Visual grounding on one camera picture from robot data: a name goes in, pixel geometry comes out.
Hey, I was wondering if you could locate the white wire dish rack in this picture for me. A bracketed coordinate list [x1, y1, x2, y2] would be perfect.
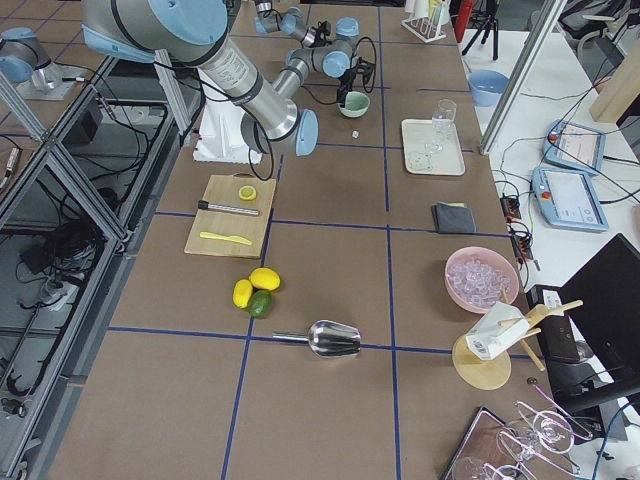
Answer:
[401, 0, 450, 43]

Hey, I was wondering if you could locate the clear wine glass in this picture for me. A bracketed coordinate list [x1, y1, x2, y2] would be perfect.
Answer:
[426, 99, 457, 153]

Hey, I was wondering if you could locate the yellow lemon upper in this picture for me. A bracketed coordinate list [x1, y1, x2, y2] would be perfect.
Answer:
[232, 279, 254, 309]

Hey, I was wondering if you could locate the aluminium frame post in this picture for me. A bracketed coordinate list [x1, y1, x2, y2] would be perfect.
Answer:
[479, 0, 568, 155]

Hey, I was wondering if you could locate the metal ice scoop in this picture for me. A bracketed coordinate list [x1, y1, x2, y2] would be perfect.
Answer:
[272, 320, 361, 358]

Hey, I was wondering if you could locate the grey yellow folded cloth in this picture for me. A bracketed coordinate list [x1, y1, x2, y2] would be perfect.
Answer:
[431, 202, 476, 234]

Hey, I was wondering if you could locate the black camera tripod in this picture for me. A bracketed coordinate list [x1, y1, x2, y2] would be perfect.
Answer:
[461, 0, 500, 61]

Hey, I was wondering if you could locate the teach pendant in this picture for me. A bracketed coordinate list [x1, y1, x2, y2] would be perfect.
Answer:
[532, 167, 609, 233]
[542, 120, 606, 176]

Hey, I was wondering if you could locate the green avocado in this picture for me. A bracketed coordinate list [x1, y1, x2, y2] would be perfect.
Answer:
[247, 290, 273, 318]

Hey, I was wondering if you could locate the teach pendant far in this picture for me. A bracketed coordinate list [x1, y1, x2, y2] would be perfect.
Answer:
[542, 120, 606, 176]

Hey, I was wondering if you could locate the blue bowl on side table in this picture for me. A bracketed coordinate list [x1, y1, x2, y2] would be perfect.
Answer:
[468, 70, 509, 107]

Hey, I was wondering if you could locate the cream bear tray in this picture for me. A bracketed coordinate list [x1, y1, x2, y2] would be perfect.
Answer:
[401, 119, 465, 176]

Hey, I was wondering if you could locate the teach pendant near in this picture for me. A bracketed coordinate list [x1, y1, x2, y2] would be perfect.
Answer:
[532, 167, 609, 233]

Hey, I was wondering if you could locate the black monitor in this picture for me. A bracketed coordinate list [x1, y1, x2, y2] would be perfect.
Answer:
[541, 233, 639, 413]

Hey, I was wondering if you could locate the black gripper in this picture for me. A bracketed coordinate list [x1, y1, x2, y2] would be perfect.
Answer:
[337, 58, 375, 103]
[314, 21, 332, 46]

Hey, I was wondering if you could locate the yellow lemon round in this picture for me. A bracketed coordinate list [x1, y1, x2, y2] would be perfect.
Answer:
[249, 267, 281, 291]

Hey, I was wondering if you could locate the pink bowl of ice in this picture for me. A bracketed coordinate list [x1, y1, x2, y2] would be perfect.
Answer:
[444, 246, 520, 314]

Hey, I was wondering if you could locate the lemon half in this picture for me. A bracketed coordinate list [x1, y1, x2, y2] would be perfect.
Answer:
[238, 185, 258, 202]

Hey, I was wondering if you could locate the wooden cutting board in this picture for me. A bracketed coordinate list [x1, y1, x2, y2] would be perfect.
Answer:
[184, 175, 277, 258]

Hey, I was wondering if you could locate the glasses rack tray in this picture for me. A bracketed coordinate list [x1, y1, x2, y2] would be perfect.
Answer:
[440, 378, 594, 479]

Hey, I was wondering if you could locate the white carton on stand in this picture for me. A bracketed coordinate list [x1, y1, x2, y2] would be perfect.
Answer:
[465, 302, 529, 361]

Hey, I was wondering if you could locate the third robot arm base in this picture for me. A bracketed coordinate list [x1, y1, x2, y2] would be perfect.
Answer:
[1, 27, 75, 101]

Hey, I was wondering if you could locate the wooden cup stand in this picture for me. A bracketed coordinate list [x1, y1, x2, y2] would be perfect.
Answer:
[452, 300, 583, 390]

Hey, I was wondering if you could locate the pale green bowl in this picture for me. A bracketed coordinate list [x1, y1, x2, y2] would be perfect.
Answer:
[339, 91, 370, 118]

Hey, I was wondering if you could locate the yellow plastic knife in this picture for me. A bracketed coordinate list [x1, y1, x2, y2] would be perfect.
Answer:
[199, 231, 253, 246]

